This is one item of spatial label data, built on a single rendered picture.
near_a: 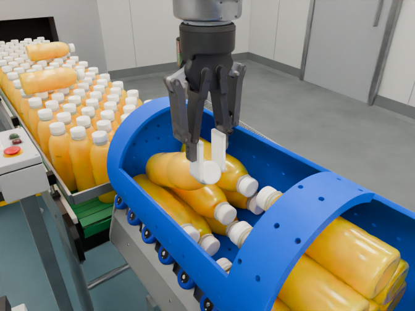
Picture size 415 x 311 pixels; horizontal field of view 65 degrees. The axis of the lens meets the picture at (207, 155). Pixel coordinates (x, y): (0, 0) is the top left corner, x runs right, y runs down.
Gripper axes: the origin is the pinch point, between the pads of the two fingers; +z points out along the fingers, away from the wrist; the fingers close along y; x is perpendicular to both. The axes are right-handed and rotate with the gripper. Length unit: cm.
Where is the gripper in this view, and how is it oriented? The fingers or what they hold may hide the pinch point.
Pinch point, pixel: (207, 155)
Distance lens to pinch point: 52.9
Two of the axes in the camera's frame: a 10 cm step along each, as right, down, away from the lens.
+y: 8.0, -3.0, 5.3
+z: 0.0, 8.7, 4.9
